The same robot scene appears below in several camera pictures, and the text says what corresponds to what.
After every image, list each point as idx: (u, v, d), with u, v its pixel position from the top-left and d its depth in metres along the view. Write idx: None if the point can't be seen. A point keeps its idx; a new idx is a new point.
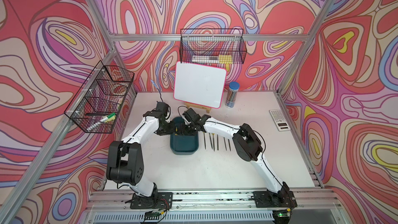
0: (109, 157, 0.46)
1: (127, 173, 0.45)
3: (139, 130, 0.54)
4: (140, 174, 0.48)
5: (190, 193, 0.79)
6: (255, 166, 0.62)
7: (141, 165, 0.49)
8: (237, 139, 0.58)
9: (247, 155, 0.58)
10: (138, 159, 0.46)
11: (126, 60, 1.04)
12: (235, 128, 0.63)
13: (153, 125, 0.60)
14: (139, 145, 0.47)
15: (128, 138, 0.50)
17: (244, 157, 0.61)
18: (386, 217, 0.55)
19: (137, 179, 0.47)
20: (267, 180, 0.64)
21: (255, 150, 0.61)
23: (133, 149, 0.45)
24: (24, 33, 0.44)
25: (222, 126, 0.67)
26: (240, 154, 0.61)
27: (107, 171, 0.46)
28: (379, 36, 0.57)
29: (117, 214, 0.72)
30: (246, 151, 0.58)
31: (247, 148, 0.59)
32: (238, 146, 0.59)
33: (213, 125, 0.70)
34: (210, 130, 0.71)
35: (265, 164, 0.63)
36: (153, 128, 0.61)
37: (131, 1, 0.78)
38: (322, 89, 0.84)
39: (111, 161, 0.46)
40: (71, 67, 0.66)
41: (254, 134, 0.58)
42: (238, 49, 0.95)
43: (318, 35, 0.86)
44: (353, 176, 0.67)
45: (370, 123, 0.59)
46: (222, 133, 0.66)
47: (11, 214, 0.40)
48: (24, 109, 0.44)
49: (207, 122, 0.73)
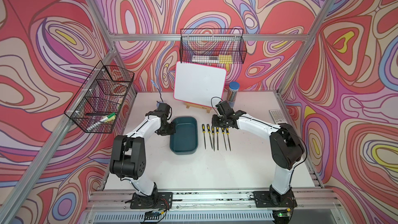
0: (113, 151, 0.48)
1: (130, 167, 0.47)
3: (142, 127, 0.57)
4: (142, 168, 0.50)
5: (190, 193, 0.79)
6: (281, 170, 0.56)
7: (143, 159, 0.50)
8: (275, 138, 0.50)
9: (285, 159, 0.49)
10: (142, 154, 0.49)
11: (127, 60, 1.04)
12: (273, 127, 0.55)
13: (155, 123, 0.63)
14: (142, 140, 0.48)
15: (131, 132, 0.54)
17: (281, 163, 0.51)
18: (387, 217, 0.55)
19: (140, 173, 0.48)
20: (279, 181, 0.61)
21: (297, 156, 0.51)
23: (137, 143, 0.47)
24: (24, 33, 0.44)
25: (258, 124, 0.59)
26: (277, 158, 0.52)
27: (110, 165, 0.47)
28: (379, 36, 0.57)
29: (117, 214, 0.72)
30: (285, 155, 0.49)
31: (287, 151, 0.50)
32: (274, 148, 0.51)
33: (249, 122, 0.63)
34: (245, 127, 0.64)
35: (292, 173, 0.55)
36: (155, 126, 0.63)
37: (131, 1, 0.78)
38: (322, 89, 0.84)
39: (115, 155, 0.47)
40: (70, 67, 0.65)
41: (297, 138, 0.52)
42: (238, 49, 0.95)
43: (318, 36, 0.86)
44: (353, 176, 0.67)
45: (370, 123, 0.59)
46: (257, 131, 0.58)
47: (11, 214, 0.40)
48: (24, 109, 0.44)
49: (242, 118, 0.66)
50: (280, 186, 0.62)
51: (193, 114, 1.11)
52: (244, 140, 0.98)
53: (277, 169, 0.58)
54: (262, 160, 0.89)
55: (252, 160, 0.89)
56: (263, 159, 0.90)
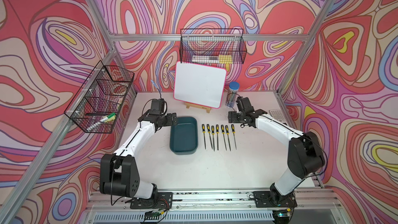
0: (101, 172, 0.43)
1: (122, 187, 0.43)
3: (132, 141, 0.50)
4: (136, 186, 0.46)
5: (190, 193, 0.79)
6: (290, 175, 0.55)
7: (136, 178, 0.46)
8: (296, 145, 0.46)
9: (302, 169, 0.46)
10: (132, 172, 0.44)
11: (127, 61, 1.04)
12: (294, 132, 0.52)
13: (148, 130, 0.57)
14: (132, 159, 0.43)
15: (121, 150, 0.47)
17: (297, 170, 0.49)
18: (387, 217, 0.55)
19: (132, 192, 0.45)
20: (284, 183, 0.61)
21: (315, 168, 0.47)
23: (126, 163, 0.43)
24: (24, 33, 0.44)
25: (278, 126, 0.56)
26: (293, 165, 0.49)
27: (101, 185, 0.43)
28: (379, 36, 0.57)
29: (117, 214, 0.72)
30: (302, 164, 0.46)
31: (307, 162, 0.47)
32: (293, 154, 0.48)
33: (269, 123, 0.60)
34: (264, 127, 0.62)
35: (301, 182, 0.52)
36: (149, 133, 0.58)
37: (131, 1, 0.78)
38: (322, 89, 0.84)
39: (103, 176, 0.43)
40: (71, 67, 0.66)
41: (320, 151, 0.48)
42: (238, 49, 0.95)
43: (318, 35, 0.86)
44: (353, 176, 0.67)
45: (370, 123, 0.59)
46: (276, 134, 0.56)
47: (11, 214, 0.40)
48: (24, 109, 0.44)
49: (263, 118, 0.62)
50: (283, 187, 0.62)
51: (193, 114, 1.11)
52: (244, 140, 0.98)
53: (287, 173, 0.57)
54: (262, 160, 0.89)
55: (252, 160, 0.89)
56: (263, 159, 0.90)
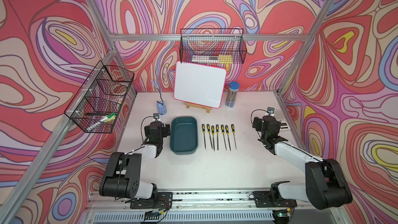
0: (108, 167, 0.46)
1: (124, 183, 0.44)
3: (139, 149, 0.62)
4: (135, 188, 0.46)
5: (190, 193, 0.79)
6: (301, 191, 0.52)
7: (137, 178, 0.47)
8: (313, 171, 0.44)
9: (321, 198, 0.42)
10: (137, 169, 0.46)
11: (127, 61, 1.04)
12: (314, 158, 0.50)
13: (151, 151, 0.63)
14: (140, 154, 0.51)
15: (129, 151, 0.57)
17: (315, 200, 0.44)
18: (387, 217, 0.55)
19: (131, 192, 0.44)
20: (288, 188, 0.60)
21: (337, 199, 0.42)
23: (134, 157, 0.47)
24: (24, 33, 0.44)
25: (296, 151, 0.55)
26: (311, 193, 0.45)
27: (100, 184, 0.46)
28: (379, 36, 0.57)
29: (117, 214, 0.72)
30: (321, 192, 0.42)
31: (326, 190, 0.42)
32: (310, 181, 0.45)
33: (287, 148, 0.59)
34: (282, 153, 0.60)
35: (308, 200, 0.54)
36: (151, 153, 0.63)
37: (131, 1, 0.78)
38: (322, 89, 0.84)
39: (108, 171, 0.45)
40: (70, 67, 0.65)
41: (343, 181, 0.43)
42: (238, 49, 0.95)
43: (318, 35, 0.86)
44: (353, 176, 0.67)
45: (371, 123, 0.59)
46: (296, 160, 0.53)
47: (11, 215, 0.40)
48: (24, 109, 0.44)
49: (282, 144, 0.62)
50: (286, 191, 0.61)
51: (193, 114, 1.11)
52: (245, 140, 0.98)
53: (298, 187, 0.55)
54: (262, 160, 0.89)
55: (252, 160, 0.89)
56: (263, 159, 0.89)
